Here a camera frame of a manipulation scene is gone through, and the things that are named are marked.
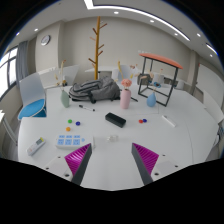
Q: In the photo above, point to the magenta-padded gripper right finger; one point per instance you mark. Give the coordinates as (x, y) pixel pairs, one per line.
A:
(146, 159)

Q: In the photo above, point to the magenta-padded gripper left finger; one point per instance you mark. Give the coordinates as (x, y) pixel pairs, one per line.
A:
(77, 160)

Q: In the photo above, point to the white power strip blue sockets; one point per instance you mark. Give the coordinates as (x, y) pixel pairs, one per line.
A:
(74, 141)

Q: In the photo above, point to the orange round magnet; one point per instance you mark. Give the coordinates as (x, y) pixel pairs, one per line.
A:
(68, 129)

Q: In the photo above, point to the small red round magnet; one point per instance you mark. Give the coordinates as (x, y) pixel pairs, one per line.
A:
(141, 121)

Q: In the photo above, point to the small blue round magnet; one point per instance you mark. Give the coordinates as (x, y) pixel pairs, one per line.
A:
(145, 120)

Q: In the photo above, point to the green round magnet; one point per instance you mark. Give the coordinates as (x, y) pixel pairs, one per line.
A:
(70, 121)

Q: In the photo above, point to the white remote control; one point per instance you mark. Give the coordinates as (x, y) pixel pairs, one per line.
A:
(36, 146)

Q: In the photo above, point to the white board eraser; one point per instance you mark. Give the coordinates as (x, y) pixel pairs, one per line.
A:
(168, 121)

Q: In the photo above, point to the black rectangular box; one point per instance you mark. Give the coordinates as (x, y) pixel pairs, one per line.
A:
(115, 120)

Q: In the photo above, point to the black and white marker pen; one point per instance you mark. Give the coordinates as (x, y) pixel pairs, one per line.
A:
(86, 108)

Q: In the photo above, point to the blue vase with dried stems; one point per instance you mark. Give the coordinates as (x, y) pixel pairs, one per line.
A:
(151, 100)

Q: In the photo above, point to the green vase with dried stems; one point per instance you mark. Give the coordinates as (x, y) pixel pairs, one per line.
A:
(64, 100)

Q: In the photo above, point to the pink vase with flowers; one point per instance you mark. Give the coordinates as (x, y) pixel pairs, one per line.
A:
(125, 100)

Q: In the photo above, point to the grey backpack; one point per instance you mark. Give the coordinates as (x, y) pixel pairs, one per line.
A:
(100, 88)

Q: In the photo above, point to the white chair with blue cushion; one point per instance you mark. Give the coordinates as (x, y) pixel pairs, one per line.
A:
(31, 90)

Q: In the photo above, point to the plain white chair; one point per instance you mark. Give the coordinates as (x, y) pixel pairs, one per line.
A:
(126, 70)

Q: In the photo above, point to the wooden coat rack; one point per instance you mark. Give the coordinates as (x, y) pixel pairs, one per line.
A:
(97, 50)

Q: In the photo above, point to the window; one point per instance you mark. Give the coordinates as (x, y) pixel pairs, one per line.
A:
(6, 73)

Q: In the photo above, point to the grey curtain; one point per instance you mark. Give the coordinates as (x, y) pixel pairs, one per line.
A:
(22, 60)

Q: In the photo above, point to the curved ceiling light strip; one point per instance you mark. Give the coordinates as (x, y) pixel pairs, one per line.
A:
(140, 13)

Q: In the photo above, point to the recessed ceiling spot lights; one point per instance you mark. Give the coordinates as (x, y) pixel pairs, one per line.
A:
(116, 12)

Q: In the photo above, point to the black frame orange top stand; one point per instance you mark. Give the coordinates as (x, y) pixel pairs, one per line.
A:
(161, 59)

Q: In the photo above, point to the round wall clock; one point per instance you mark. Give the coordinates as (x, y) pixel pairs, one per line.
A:
(45, 40)

